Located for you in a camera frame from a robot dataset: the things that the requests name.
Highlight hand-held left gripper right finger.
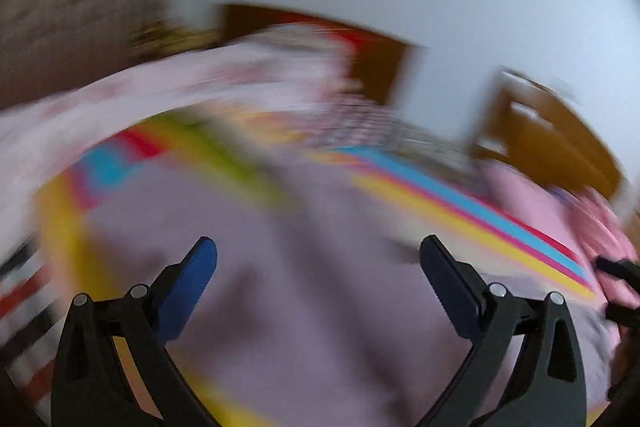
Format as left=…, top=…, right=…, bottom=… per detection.
left=417, top=234, right=588, bottom=427

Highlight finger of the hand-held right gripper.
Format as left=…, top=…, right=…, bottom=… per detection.
left=596, top=256, right=640, bottom=295
left=604, top=303, right=633, bottom=325

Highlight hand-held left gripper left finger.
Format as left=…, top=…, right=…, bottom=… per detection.
left=50, top=236, right=221, bottom=427

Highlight mauve pants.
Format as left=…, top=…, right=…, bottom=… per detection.
left=85, top=152, right=621, bottom=427

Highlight colourful striped blanket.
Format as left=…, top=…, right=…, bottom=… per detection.
left=35, top=112, right=596, bottom=427

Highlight wooden cabinet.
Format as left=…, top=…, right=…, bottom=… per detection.
left=475, top=72, right=628, bottom=210

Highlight checkered cloth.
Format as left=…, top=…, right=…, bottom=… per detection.
left=310, top=92, right=481, bottom=180

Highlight striped cloth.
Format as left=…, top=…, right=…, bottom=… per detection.
left=0, top=242, right=68, bottom=390

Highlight pink white printed blanket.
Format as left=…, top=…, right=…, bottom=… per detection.
left=0, top=32, right=356, bottom=258

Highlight wooden headboard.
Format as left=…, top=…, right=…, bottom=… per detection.
left=220, top=4, right=418, bottom=110

